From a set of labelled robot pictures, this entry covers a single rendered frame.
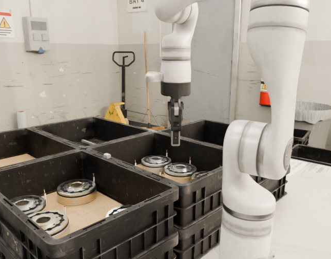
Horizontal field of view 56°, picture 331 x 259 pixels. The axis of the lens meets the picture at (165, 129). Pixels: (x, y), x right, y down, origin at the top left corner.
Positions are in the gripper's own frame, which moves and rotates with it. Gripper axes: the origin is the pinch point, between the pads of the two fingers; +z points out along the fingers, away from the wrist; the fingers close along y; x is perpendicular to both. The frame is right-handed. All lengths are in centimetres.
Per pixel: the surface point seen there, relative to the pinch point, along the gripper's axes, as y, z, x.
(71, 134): 52, 14, 43
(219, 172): -5.0, 7.8, -10.9
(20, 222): -28.0, 7.8, 28.1
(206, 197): -7.7, 13.2, -7.4
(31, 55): 333, -13, 171
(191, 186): -12.7, 8.0, -3.3
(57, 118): 355, 74, 152
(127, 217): -25.8, 8.2, 9.7
